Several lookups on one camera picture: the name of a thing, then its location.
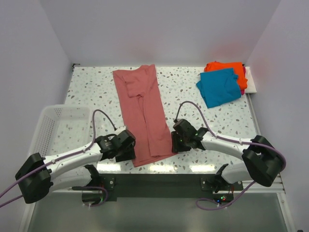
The folded magenta t shirt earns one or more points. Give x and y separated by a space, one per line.
243 82

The aluminium table frame rail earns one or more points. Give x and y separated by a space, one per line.
263 161

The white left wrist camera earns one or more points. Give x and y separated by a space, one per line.
120 129

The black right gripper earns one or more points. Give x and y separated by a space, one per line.
175 147

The blue t shirt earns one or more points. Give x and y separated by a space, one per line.
218 87

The folded white t shirt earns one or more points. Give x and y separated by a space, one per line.
251 88

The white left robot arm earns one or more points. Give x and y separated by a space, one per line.
75 169

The white plastic basket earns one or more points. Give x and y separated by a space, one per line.
62 135

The salmon pink t shirt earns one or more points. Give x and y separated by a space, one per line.
143 113

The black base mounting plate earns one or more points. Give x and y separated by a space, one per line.
111 187

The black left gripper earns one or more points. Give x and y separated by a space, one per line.
130 154

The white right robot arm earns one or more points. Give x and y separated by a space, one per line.
228 173

